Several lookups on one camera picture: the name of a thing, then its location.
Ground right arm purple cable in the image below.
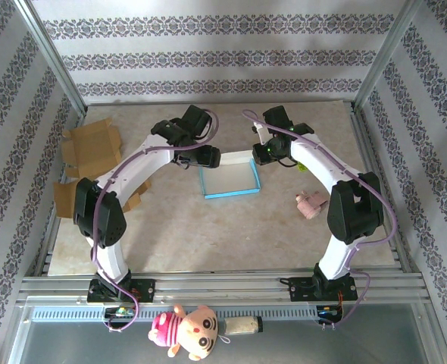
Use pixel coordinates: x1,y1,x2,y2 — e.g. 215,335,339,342
242,109,399,331

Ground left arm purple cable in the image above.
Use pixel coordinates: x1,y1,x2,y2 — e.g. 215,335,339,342
89,108,221,334

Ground plush doll with pink toy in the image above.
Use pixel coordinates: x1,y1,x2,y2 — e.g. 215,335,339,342
148,303,232,362

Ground pink pig toy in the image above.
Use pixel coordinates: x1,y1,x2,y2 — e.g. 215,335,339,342
294,190,329,221

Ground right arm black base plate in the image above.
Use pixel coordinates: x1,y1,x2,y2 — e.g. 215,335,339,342
288,276,359,303

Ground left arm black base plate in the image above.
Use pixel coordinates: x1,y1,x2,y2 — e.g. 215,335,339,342
86,278,157,304

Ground grey slotted cable duct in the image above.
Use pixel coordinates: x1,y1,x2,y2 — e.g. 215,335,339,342
30,305,348,323

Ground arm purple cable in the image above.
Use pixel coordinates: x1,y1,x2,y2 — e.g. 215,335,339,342
242,109,399,331
89,108,221,334

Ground aluminium frame post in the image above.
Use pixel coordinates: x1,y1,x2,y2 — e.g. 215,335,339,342
13,0,88,118
353,0,424,113

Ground brown cardboard box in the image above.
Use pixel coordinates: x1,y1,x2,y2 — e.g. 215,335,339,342
52,118,152,225

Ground jar of white grains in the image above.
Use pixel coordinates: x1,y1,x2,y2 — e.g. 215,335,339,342
222,315,264,337

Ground wide aluminium frame rail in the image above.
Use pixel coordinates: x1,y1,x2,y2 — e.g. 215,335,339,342
17,269,431,306

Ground blue paper box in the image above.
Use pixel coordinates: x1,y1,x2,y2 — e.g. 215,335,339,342
198,150,262,200

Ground thin aluminium frame rail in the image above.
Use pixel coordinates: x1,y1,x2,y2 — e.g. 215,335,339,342
85,99,357,108

